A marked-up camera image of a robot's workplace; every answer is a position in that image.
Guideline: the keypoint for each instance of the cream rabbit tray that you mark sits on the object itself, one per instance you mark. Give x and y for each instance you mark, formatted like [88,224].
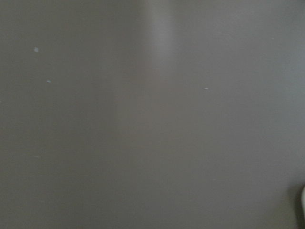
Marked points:
[303,200]

